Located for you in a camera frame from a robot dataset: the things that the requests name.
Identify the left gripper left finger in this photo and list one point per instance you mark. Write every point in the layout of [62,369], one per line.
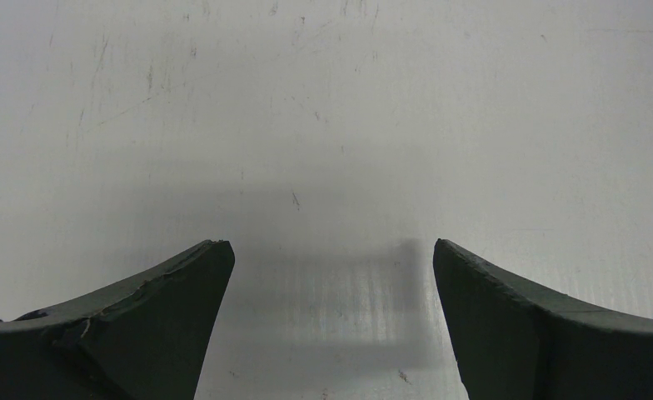
[143,337]

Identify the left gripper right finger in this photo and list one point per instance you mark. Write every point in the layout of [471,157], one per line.
[513,338]

